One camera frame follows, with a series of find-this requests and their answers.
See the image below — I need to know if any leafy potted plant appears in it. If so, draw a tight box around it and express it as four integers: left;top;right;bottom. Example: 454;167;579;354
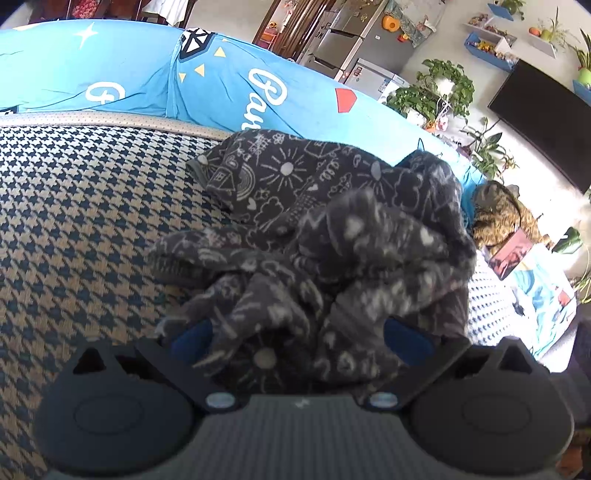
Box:
388;59;475;130

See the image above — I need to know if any phone with pink screen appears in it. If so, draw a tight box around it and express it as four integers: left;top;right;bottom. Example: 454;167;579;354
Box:
488;228;534;280

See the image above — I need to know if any patterned fridge cover cloth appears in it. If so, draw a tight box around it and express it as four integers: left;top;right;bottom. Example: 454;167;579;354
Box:
385;0;444;47

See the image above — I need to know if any white wall shelf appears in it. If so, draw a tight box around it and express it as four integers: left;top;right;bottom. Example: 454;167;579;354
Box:
466;14;506;37
529;7;568;58

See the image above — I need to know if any white chest freezer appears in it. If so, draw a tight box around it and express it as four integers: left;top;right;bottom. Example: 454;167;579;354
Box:
344;58;409;100

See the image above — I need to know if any silver refrigerator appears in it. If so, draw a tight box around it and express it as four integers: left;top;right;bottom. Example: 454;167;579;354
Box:
295;0;416;84

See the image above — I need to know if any dark wooden doorway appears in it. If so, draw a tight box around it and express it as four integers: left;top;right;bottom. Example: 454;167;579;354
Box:
254;0;340;63

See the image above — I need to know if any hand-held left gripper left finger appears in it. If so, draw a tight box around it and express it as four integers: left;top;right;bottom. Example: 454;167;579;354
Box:
62;320;241;412

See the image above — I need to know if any black television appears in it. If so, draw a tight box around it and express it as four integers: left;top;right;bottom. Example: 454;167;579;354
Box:
488;60;591;195

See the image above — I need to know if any blue printed sofa cover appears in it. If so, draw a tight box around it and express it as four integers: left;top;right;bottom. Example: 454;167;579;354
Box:
0;18;580;361

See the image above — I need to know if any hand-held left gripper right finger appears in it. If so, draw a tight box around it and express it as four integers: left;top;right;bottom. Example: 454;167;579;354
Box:
358;318;541;411

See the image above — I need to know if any brown patterned cushion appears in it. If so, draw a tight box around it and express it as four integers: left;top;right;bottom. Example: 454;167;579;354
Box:
471;181;550;250

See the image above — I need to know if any long-leaved potted plant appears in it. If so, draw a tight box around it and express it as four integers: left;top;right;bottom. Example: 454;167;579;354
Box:
462;117;518;181

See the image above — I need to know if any houndstooth sofa seat cover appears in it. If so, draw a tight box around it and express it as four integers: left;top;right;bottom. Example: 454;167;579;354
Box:
0;111;527;480

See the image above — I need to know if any grey patterned zip jacket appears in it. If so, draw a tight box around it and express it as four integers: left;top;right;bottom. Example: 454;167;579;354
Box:
147;129;478;393

